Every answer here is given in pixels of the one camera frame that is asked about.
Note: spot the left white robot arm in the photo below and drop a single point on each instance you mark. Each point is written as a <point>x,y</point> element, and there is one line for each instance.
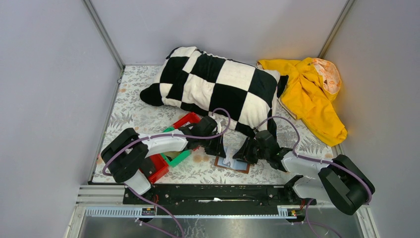
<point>124,156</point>

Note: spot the brown leather card holder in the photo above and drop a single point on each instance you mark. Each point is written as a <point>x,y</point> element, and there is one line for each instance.
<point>244,169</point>

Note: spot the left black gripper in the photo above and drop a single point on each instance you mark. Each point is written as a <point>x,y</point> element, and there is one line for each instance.
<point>214,144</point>

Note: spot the red bin with card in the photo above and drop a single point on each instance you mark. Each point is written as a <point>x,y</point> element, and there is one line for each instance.
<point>185,120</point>

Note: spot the yellow cloth garment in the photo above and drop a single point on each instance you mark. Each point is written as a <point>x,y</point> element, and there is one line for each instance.
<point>306,90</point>

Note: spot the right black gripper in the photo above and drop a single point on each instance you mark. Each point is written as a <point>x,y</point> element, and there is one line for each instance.
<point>248,150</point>

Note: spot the green plastic bin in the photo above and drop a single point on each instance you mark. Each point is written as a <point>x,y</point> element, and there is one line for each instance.
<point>174,158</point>

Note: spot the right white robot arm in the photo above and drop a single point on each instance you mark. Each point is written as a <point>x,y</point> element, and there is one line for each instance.
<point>338,181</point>

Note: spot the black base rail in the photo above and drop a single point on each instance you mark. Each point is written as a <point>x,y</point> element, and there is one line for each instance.
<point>212,199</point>

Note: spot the white credit card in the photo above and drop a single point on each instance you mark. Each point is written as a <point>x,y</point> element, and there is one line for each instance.
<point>228,161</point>

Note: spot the black white checkered pillow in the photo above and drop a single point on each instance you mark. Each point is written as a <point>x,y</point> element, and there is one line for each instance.
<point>205,84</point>

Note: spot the red bin with black wallet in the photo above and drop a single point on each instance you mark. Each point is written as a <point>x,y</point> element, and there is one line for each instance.
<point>154,167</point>

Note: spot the floral table mat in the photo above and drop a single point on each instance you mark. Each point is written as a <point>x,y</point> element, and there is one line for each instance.
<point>130,111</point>

